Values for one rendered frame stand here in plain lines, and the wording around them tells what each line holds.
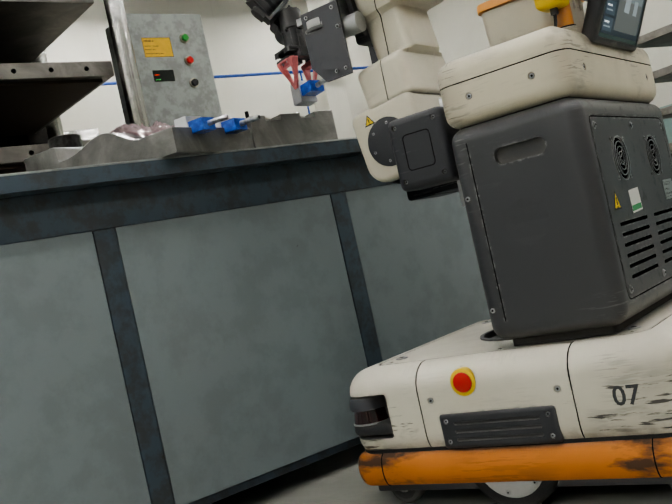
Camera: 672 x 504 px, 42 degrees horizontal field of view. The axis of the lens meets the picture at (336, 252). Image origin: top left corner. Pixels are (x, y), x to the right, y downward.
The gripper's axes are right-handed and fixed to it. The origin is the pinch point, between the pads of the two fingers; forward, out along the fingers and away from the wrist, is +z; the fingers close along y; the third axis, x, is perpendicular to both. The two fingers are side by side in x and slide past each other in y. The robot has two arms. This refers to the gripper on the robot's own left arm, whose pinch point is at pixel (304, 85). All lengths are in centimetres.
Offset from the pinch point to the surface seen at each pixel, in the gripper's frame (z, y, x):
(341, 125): -182, -525, -609
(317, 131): 10.8, -4.1, -3.9
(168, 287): 45, 45, -4
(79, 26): -307, -237, -647
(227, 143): 15.0, 27.2, 2.4
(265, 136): 11.7, 12.1, -3.8
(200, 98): -28, -24, -89
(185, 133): 13.6, 39.7, 6.4
